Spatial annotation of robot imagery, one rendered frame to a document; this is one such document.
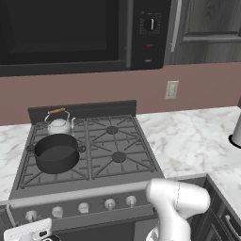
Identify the grey gas stove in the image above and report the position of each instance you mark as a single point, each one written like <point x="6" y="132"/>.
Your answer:
<point x="119" y="147"/>

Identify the black cooking pot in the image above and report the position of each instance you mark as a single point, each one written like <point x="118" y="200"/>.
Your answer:
<point x="56" y="160"/>

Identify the grey cylinder with black base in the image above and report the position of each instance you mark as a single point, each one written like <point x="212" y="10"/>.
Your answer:
<point x="237" y="135"/>

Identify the white wall outlet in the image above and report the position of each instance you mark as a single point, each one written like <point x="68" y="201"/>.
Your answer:
<point x="172" y="89"/>

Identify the black microwave oven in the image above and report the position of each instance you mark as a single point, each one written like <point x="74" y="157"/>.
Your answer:
<point x="62" y="31"/>

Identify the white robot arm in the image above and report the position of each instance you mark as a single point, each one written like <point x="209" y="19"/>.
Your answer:
<point x="175" y="200"/>

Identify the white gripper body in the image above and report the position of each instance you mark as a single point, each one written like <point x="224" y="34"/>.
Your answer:
<point x="25" y="228"/>

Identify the dark grey drawer front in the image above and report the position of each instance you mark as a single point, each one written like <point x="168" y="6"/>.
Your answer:
<point x="229" y="219"/>

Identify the white stove knob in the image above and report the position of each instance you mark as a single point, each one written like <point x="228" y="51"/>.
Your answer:
<point x="57" y="212"/>
<point x="31" y="216"/>
<point x="83" y="207"/>
<point x="109" y="203"/>
<point x="131" y="200"/>

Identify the dark grey cabinet door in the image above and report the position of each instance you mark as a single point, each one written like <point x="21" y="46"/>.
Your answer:
<point x="210" y="50"/>

